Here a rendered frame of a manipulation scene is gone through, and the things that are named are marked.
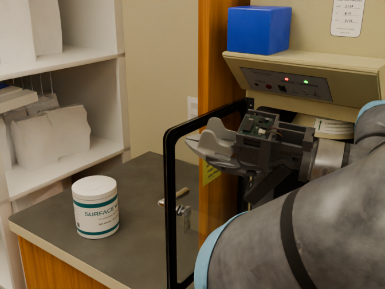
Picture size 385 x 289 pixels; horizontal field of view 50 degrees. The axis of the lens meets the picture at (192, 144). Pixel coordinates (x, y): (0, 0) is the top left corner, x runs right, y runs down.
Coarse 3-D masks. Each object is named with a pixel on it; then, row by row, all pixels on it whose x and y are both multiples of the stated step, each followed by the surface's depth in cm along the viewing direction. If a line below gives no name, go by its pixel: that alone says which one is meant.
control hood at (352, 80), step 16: (240, 64) 89; (256, 64) 86; (272, 64) 83; (288, 64) 81; (304, 64) 79; (320, 64) 77; (336, 64) 75; (352, 64) 75; (368, 64) 75; (384, 64) 75; (240, 80) 95; (336, 80) 78; (352, 80) 76; (368, 80) 74; (384, 80) 77; (336, 96) 83; (352, 96) 81; (368, 96) 79; (384, 96) 80
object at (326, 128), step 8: (296, 120) 101; (304, 120) 98; (312, 120) 96; (320, 120) 95; (328, 120) 94; (336, 120) 94; (320, 128) 95; (328, 128) 94; (336, 128) 94; (344, 128) 94; (352, 128) 94; (320, 136) 95; (328, 136) 94; (336, 136) 94; (344, 136) 94; (352, 136) 94
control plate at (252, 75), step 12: (252, 72) 89; (264, 72) 87; (276, 72) 85; (252, 84) 94; (264, 84) 92; (276, 84) 89; (288, 84) 87; (300, 84) 85; (312, 84) 83; (324, 84) 81; (300, 96) 90; (312, 96) 87; (324, 96) 85
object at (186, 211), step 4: (180, 208) 86; (184, 208) 88; (188, 208) 86; (180, 212) 87; (184, 212) 85; (188, 212) 86; (184, 216) 86; (188, 216) 86; (184, 220) 86; (188, 220) 87; (184, 224) 86; (188, 224) 88; (184, 228) 87; (188, 228) 88; (184, 232) 87
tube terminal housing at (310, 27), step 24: (264, 0) 91; (288, 0) 88; (312, 0) 85; (384, 0) 78; (312, 24) 87; (384, 24) 79; (312, 48) 88; (336, 48) 85; (360, 48) 83; (384, 48) 80; (264, 96) 99; (288, 96) 95
